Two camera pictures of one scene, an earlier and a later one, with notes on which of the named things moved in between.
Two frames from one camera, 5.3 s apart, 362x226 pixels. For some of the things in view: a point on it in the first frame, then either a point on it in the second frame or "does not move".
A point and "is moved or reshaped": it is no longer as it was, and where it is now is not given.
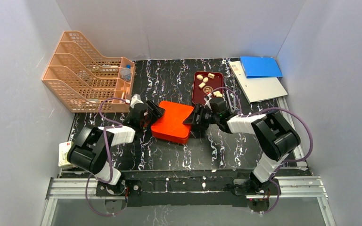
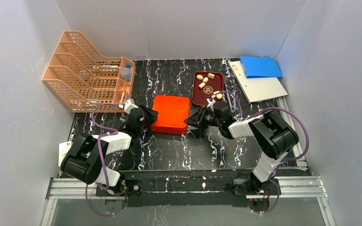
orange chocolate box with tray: [176, 139] -> [169, 130]
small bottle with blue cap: [126, 73] does not move
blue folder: [260, 67] does not move
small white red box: [63, 150] does not move
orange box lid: [171, 123] is moved or reshaped
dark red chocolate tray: [203, 84] does not move
